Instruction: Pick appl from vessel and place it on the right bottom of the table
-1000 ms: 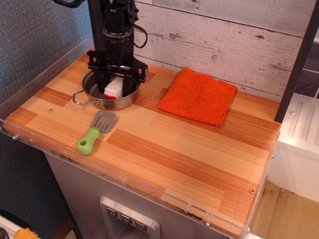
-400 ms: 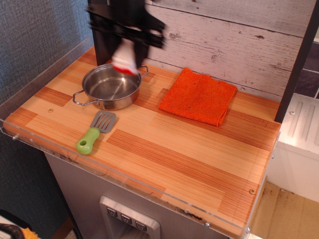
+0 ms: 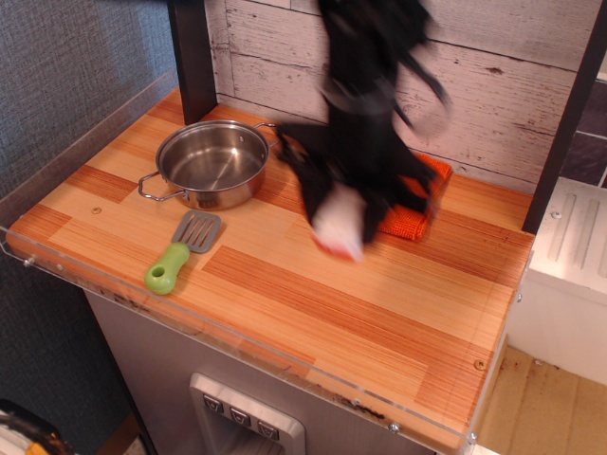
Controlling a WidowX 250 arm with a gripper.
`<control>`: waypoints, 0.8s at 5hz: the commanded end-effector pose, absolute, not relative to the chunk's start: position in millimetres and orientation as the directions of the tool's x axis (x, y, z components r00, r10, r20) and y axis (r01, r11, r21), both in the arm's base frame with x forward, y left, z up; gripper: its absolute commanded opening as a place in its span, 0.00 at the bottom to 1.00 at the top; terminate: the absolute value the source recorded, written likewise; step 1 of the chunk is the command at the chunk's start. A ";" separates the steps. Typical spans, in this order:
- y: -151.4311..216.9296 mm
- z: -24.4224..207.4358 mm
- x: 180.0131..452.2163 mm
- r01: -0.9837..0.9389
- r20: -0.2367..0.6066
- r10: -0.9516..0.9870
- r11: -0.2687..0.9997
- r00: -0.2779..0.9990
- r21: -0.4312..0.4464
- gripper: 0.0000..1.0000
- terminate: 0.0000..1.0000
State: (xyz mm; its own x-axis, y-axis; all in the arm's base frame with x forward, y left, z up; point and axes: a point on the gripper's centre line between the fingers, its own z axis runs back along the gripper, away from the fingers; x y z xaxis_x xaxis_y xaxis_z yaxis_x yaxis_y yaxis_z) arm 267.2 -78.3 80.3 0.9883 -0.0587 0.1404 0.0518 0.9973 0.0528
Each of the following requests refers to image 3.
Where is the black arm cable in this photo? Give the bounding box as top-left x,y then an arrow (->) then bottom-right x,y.
393,42 -> 454,138

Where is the white red apple slice toy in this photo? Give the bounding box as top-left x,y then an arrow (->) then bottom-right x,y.
311,183 -> 366,263

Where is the dark frame post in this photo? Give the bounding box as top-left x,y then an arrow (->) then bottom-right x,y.
167,0 -> 217,125
522,1 -> 606,234

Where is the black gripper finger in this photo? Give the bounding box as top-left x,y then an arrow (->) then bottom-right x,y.
296,163 -> 342,226
359,187 -> 398,244

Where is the silver dispenser button panel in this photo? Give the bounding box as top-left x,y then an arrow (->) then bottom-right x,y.
190,373 -> 306,454

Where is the stainless steel pot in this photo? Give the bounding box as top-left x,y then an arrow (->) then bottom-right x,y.
138,119 -> 275,210

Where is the yellow black object bottom left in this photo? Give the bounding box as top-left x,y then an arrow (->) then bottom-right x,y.
1,411 -> 74,454

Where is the dark right frame post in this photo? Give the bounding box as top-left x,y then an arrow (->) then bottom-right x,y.
522,1 -> 606,234

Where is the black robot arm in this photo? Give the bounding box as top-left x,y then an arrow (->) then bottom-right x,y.
277,1 -> 448,245

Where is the dark left frame post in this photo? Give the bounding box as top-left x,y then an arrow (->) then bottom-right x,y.
167,0 -> 217,125

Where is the white toy sink unit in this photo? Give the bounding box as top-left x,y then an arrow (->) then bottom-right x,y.
506,178 -> 606,384

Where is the grey toy fridge cabinet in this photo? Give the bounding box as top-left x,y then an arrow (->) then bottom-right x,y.
85,290 -> 433,454

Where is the orange knitted cloth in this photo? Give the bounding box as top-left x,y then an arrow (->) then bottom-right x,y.
377,155 -> 452,240

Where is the green handled grey spatula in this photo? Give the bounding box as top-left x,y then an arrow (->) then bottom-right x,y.
144,210 -> 222,295

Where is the clear acrylic table guard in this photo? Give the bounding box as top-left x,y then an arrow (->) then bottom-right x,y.
1,72 -> 532,454

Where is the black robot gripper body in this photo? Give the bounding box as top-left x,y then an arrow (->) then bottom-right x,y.
277,78 -> 432,189

